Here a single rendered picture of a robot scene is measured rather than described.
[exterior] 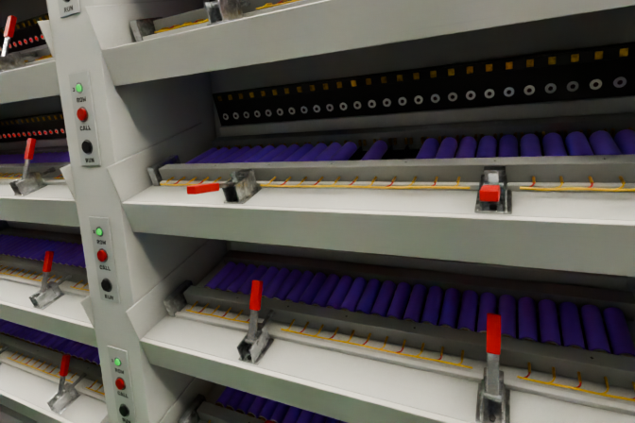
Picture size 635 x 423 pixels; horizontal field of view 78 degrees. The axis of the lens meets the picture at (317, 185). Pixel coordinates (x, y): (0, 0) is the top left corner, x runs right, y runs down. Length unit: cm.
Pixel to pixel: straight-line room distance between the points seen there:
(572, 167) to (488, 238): 9
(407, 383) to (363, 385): 5
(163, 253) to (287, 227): 26
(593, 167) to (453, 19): 17
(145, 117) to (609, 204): 54
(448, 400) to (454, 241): 16
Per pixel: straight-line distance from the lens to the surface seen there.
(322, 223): 39
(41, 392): 98
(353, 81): 53
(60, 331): 80
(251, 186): 46
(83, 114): 60
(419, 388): 46
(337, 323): 50
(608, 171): 39
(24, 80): 73
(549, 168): 39
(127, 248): 59
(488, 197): 29
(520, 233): 35
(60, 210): 70
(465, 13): 36
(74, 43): 62
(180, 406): 73
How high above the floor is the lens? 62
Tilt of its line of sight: 8 degrees down
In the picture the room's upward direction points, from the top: 3 degrees counter-clockwise
